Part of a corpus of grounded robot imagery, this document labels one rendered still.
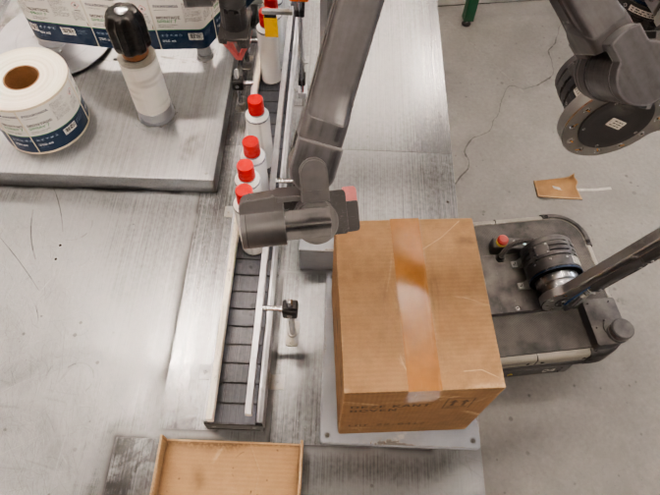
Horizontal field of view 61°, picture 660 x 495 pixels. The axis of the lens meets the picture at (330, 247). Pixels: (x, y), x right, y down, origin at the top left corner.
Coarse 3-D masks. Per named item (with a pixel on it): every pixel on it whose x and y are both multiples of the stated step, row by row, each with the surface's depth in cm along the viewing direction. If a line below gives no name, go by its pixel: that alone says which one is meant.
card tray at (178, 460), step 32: (160, 448) 102; (192, 448) 105; (224, 448) 105; (256, 448) 105; (288, 448) 105; (160, 480) 102; (192, 480) 102; (224, 480) 102; (256, 480) 102; (288, 480) 102
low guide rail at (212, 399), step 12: (228, 264) 115; (228, 276) 114; (228, 288) 113; (228, 300) 112; (228, 312) 112; (216, 348) 106; (216, 360) 105; (216, 372) 104; (216, 384) 103; (216, 396) 103
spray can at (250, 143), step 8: (248, 136) 111; (248, 144) 110; (256, 144) 110; (248, 152) 111; (256, 152) 111; (264, 152) 114; (256, 160) 113; (264, 160) 114; (256, 168) 114; (264, 168) 116; (264, 176) 117; (264, 184) 119
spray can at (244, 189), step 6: (240, 186) 105; (246, 186) 105; (240, 192) 104; (246, 192) 104; (252, 192) 105; (240, 198) 104; (234, 204) 108; (234, 210) 109; (240, 228) 112; (240, 234) 115; (246, 252) 121; (252, 252) 119; (258, 252) 120
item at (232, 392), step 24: (288, 72) 149; (264, 96) 144; (240, 240) 123; (240, 264) 119; (240, 288) 117; (240, 312) 114; (264, 312) 114; (240, 336) 111; (240, 360) 109; (240, 384) 106; (216, 408) 104; (240, 408) 104
